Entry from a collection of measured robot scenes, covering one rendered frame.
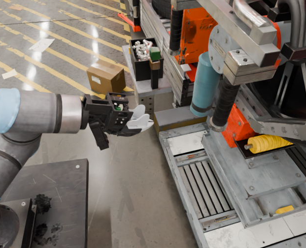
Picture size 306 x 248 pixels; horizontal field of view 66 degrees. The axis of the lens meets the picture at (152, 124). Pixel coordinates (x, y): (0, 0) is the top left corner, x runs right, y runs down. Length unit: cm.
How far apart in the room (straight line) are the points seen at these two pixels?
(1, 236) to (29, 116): 50
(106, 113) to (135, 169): 85
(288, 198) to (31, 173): 116
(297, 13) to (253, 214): 90
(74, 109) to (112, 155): 94
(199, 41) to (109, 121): 69
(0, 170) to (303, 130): 71
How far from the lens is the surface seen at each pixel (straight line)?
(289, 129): 73
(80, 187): 104
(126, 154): 144
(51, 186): 108
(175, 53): 82
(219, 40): 68
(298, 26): 49
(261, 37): 46
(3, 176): 60
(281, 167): 128
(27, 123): 53
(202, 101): 93
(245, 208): 120
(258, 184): 119
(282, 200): 129
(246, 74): 49
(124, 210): 129
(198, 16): 108
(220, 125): 59
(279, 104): 91
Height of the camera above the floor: 120
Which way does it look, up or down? 50 degrees down
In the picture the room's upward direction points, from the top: straight up
